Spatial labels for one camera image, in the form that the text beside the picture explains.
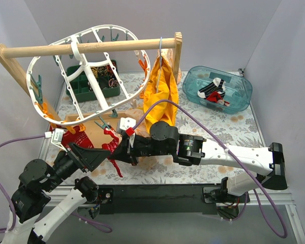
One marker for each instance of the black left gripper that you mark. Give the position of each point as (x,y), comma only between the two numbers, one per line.
(74,154)

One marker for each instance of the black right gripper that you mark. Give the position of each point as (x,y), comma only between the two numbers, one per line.
(129,149)

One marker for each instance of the red christmas sock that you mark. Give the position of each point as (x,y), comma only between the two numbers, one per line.
(77,135)
(111,146)
(216,97)

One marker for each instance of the white clip sock hanger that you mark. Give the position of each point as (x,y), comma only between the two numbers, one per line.
(73,41)

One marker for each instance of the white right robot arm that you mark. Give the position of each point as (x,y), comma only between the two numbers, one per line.
(263,167)

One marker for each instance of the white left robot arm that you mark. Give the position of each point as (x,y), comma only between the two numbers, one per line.
(37,180)

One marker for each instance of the wooden clothes rack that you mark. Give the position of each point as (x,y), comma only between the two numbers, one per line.
(16,60)

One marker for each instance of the white orange patterned cloth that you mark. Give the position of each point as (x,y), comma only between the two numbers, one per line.
(139,119)

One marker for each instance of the yellow garment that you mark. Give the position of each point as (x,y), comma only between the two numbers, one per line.
(162,110)

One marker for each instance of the teal transparent plastic bin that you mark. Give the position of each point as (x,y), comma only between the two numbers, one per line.
(238,89)

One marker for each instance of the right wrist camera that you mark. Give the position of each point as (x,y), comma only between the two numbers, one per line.
(126,124)

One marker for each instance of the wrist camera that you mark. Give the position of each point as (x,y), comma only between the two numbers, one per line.
(56,137)
(126,124)

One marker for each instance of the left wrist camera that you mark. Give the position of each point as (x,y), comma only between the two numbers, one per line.
(56,137)

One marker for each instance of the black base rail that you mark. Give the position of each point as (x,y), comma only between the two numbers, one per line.
(157,199)

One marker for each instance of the blue wire hanger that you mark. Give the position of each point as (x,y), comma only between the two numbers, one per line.
(160,65)

